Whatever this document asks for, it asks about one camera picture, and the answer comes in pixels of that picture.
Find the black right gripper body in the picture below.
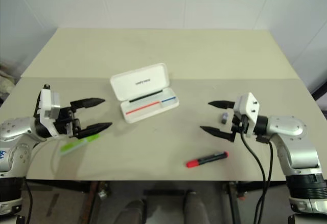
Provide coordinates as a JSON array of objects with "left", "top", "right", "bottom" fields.
[{"left": 230, "top": 112, "right": 252, "bottom": 136}]

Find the white pencil case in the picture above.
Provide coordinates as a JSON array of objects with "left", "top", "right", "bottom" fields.
[{"left": 110, "top": 62, "right": 179, "bottom": 124}]

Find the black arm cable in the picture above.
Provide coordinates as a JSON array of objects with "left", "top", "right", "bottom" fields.
[
  {"left": 240, "top": 128, "right": 265, "bottom": 224},
  {"left": 258, "top": 137, "right": 274, "bottom": 224},
  {"left": 24, "top": 179, "right": 34, "bottom": 224}
]

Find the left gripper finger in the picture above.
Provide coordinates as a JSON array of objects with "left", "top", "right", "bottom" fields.
[
  {"left": 70, "top": 97, "right": 106, "bottom": 113},
  {"left": 77, "top": 122, "right": 113, "bottom": 140}
]

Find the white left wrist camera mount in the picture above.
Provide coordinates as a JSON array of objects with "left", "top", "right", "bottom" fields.
[{"left": 38, "top": 87, "right": 62, "bottom": 137}]

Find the green highlighter pen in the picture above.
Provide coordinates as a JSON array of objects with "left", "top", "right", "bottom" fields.
[{"left": 60, "top": 133, "right": 100, "bottom": 157}]

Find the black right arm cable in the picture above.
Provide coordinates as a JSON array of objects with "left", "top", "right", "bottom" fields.
[
  {"left": 240, "top": 128, "right": 265, "bottom": 224},
  {"left": 258, "top": 137, "right": 274, "bottom": 224}
]

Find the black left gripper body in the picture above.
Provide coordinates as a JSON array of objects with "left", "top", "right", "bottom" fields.
[{"left": 53, "top": 105, "right": 82, "bottom": 140}]

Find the black pen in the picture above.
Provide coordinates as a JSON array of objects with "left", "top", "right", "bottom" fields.
[{"left": 129, "top": 89, "right": 163, "bottom": 104}]

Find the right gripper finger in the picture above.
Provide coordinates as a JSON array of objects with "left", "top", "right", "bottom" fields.
[
  {"left": 208, "top": 100, "right": 236, "bottom": 109},
  {"left": 200, "top": 126, "right": 236, "bottom": 143}
]

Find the red and black marker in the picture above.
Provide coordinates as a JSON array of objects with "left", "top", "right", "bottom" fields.
[{"left": 185, "top": 151, "right": 229, "bottom": 169}]

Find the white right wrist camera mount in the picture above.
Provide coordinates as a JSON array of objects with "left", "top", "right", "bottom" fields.
[{"left": 233, "top": 92, "right": 261, "bottom": 137}]

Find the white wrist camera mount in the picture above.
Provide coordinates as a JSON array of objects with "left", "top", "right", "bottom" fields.
[
  {"left": 233, "top": 92, "right": 261, "bottom": 137},
  {"left": 38, "top": 87, "right": 62, "bottom": 137}
]

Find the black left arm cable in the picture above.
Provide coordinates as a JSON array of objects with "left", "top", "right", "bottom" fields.
[{"left": 24, "top": 179, "right": 34, "bottom": 224}]

